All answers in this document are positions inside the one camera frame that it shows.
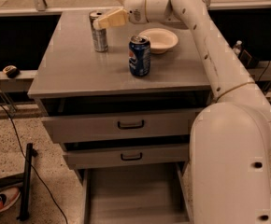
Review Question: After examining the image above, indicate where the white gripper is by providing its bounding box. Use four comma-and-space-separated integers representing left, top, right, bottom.
93, 0, 147, 30

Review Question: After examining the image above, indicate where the silver redbull can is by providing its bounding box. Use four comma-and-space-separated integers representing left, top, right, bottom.
89, 10, 108, 52

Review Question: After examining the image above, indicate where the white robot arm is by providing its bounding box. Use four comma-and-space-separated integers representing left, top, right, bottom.
94, 0, 271, 224

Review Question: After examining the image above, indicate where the blue pepsi can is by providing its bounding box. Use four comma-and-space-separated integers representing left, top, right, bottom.
129, 35, 150, 77

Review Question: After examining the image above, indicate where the grey drawer cabinet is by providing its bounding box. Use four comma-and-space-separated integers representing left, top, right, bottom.
27, 7, 222, 224

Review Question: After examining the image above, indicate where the top drawer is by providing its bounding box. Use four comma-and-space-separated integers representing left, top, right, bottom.
42, 108, 201, 143

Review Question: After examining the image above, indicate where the drawer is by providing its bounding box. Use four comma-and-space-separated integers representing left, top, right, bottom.
42, 108, 201, 143
80, 163, 193, 224
64, 143, 189, 170

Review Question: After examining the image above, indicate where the middle drawer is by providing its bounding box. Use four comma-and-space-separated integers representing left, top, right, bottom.
64, 143, 189, 170

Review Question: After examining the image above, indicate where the bottom drawer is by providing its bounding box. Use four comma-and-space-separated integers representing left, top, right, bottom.
80, 163, 193, 224

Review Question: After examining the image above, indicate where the white bowl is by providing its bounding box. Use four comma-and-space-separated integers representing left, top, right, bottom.
140, 28, 178, 54

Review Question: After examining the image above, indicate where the clear water bottle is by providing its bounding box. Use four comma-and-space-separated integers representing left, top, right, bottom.
233, 40, 242, 56

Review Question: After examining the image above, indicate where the tape measure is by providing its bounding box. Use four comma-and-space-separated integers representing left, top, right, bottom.
3, 65, 20, 78

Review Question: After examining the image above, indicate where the small black box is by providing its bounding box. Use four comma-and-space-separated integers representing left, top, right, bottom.
239, 49, 259, 69

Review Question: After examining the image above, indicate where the black stand leg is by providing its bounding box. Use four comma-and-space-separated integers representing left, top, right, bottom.
17, 143, 36, 221

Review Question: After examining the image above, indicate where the orange white left sneaker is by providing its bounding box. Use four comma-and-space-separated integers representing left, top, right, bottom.
0, 187, 21, 213

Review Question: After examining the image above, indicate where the black cable left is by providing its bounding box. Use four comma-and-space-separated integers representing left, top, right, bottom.
0, 103, 68, 224

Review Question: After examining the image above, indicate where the black power adapter cable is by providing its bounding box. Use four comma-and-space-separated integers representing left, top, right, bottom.
256, 59, 271, 89

